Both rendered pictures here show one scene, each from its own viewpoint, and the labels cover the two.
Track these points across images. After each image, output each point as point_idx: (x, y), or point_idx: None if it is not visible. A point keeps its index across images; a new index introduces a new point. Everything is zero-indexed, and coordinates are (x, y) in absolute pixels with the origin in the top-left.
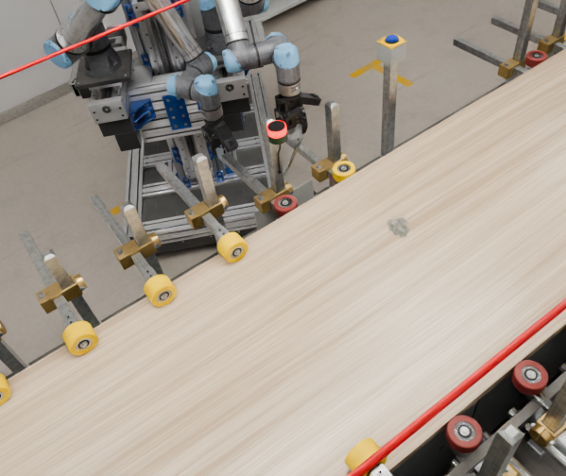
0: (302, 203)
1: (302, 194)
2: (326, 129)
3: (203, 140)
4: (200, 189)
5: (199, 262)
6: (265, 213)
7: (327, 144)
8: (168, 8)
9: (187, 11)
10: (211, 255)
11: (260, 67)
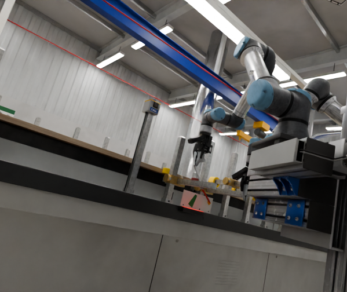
0: (186, 206)
1: (187, 198)
2: (181, 155)
3: (324, 287)
4: (234, 171)
5: (234, 220)
6: (207, 203)
7: (178, 165)
8: (239, 94)
9: None
10: (230, 219)
11: (258, 175)
